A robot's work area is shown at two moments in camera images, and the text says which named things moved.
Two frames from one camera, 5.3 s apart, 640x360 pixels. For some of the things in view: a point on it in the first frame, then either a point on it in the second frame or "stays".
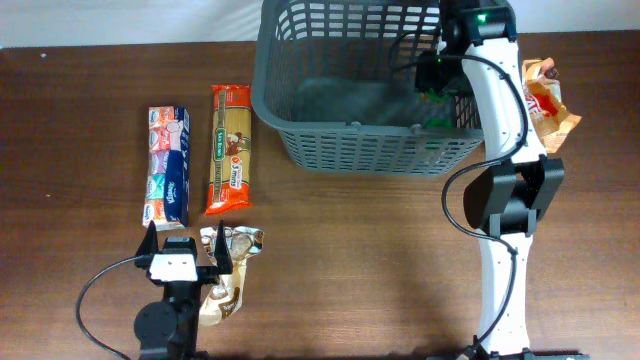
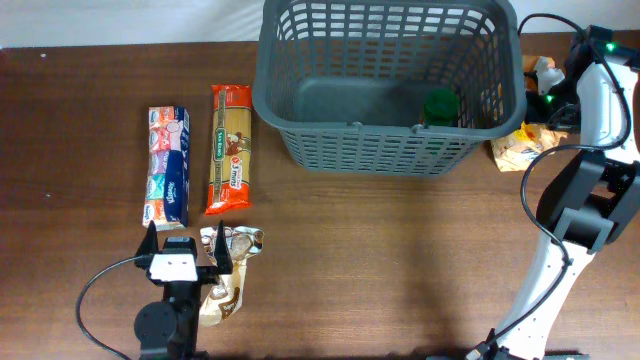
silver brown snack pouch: [226, 296] stays
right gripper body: [442, 73] → [557, 108]
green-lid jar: [440, 122] → [435, 145]
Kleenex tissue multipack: [166, 187] stays
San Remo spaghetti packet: [229, 161] stays
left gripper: [211, 274] stays
